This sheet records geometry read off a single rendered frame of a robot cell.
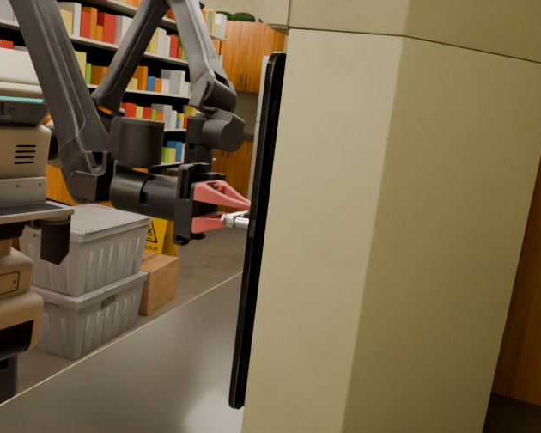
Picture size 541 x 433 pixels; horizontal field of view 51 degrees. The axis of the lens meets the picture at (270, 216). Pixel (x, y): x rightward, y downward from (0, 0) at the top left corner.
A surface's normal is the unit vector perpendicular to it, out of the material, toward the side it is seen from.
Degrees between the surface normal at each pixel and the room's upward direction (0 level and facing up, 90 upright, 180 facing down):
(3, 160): 98
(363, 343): 90
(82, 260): 95
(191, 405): 0
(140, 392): 0
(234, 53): 90
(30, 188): 90
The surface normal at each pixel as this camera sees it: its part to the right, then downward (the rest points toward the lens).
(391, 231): 0.39, 0.22
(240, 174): -0.36, 0.14
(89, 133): 0.77, -0.39
